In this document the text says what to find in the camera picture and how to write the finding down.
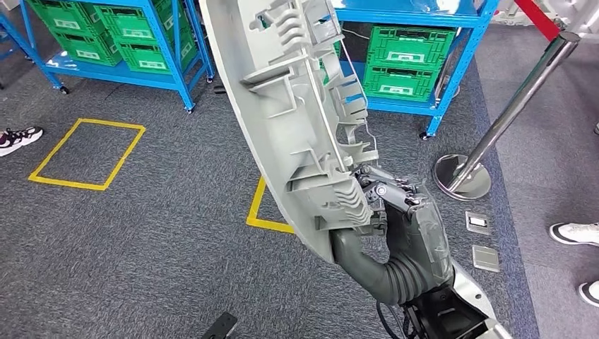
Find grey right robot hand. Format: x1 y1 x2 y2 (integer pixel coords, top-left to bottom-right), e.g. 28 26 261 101
329 163 455 307

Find grey plastic wheel hubcap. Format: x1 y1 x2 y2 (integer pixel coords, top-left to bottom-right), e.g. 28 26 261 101
198 0 381 266

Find blue metal shelf rack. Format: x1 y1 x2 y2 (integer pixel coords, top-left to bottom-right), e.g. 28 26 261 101
0 0 217 114
323 0 491 141

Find steel floor socket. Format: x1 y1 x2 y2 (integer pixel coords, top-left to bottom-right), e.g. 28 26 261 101
471 244 502 274
464 210 492 236

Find yellow floor tape square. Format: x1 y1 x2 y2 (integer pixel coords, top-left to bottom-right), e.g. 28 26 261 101
28 118 147 192
245 175 297 235

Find person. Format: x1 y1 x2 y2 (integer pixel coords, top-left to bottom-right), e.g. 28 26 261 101
548 221 599 309
0 126 45 158

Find green plastic crate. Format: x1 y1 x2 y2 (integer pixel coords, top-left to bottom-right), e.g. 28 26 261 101
113 40 198 76
361 64 446 103
49 27 124 67
27 0 99 32
366 25 457 70
93 0 186 47

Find belt barrier stanchion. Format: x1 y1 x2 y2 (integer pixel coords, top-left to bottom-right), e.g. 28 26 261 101
432 30 582 203

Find red barrier belt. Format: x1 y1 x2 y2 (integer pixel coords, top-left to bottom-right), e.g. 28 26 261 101
514 0 562 42

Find black camera cable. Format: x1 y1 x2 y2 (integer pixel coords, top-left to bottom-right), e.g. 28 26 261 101
375 302 408 339

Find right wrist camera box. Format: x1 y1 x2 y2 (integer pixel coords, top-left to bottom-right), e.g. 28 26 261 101
473 318 516 339

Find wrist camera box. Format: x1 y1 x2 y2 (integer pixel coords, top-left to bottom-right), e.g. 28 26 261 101
201 311 239 339
473 318 516 339

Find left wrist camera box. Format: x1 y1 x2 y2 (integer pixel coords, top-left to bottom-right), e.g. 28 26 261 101
201 311 239 339

